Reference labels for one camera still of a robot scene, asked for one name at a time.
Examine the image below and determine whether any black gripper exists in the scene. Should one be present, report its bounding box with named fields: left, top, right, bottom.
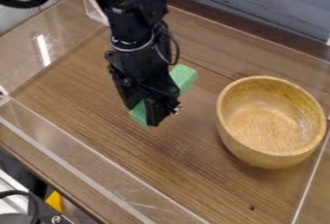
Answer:
left=104, top=9, right=180, bottom=126

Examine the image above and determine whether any green rectangular block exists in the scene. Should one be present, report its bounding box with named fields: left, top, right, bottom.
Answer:
left=128, top=64, right=199, bottom=128

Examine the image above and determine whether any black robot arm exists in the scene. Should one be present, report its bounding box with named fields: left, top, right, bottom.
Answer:
left=0, top=0, right=180, bottom=126

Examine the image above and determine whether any brown wooden bowl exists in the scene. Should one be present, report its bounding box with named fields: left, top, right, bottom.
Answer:
left=217, top=75, right=326, bottom=170

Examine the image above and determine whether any yellow tag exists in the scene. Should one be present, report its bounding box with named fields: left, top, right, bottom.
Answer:
left=45, top=191, right=63, bottom=212

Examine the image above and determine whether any clear acrylic tray wall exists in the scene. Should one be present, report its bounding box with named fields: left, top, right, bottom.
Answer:
left=0, top=96, right=210, bottom=224

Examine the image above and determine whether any clear acrylic corner bracket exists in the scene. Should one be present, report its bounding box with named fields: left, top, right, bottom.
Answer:
left=83, top=0, right=110, bottom=26

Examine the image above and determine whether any black cable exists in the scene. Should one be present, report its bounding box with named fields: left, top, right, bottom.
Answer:
left=0, top=189, right=43, bottom=224

